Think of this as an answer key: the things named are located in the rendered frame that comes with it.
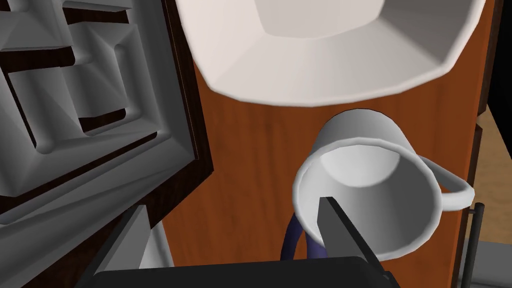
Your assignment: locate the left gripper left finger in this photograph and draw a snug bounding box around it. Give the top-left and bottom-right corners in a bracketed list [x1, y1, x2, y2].
[81, 204, 153, 282]

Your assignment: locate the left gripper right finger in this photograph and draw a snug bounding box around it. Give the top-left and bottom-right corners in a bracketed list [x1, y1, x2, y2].
[317, 195, 391, 278]

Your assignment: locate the white cone-shaped object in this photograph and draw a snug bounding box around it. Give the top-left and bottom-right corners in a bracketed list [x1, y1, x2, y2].
[138, 220, 176, 269]

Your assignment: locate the purple curved object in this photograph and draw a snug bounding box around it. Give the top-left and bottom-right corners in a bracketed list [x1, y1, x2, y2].
[279, 211, 330, 262]

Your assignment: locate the white mug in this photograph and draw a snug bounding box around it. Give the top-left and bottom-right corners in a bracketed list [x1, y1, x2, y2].
[291, 107, 476, 263]

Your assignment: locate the brown wooden table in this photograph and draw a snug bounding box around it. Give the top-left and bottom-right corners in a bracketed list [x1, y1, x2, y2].
[23, 0, 506, 288]

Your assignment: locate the white bowl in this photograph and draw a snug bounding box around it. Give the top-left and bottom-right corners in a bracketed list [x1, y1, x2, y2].
[175, 0, 488, 109]

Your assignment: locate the black bar handle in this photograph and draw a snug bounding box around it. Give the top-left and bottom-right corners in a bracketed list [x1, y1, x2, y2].
[463, 202, 486, 288]

